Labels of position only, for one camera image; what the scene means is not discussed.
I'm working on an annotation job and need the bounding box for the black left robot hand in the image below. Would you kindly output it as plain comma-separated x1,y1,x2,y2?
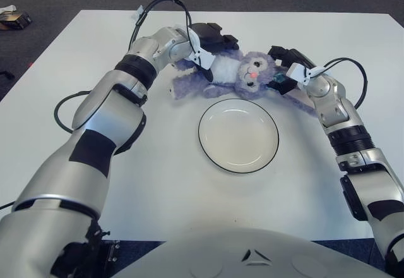
191,21,240,82

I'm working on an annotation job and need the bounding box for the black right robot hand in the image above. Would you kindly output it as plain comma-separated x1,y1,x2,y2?
267,45,316,95

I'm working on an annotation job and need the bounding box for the purple plush bunny doll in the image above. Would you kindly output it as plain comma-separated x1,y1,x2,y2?
167,44,316,120

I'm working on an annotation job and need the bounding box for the white plate black rim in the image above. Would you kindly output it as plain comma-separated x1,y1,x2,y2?
198,99,280,174

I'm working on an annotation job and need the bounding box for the black brown box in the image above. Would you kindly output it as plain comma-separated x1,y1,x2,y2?
0,11,33,31

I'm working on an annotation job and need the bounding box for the grey robot torso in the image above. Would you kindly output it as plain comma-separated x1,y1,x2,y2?
110,226,389,278

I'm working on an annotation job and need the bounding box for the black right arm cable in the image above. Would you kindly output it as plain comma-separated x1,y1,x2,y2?
315,57,369,110

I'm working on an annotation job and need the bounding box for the black metal bracket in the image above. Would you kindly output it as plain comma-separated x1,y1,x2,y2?
100,239,121,263

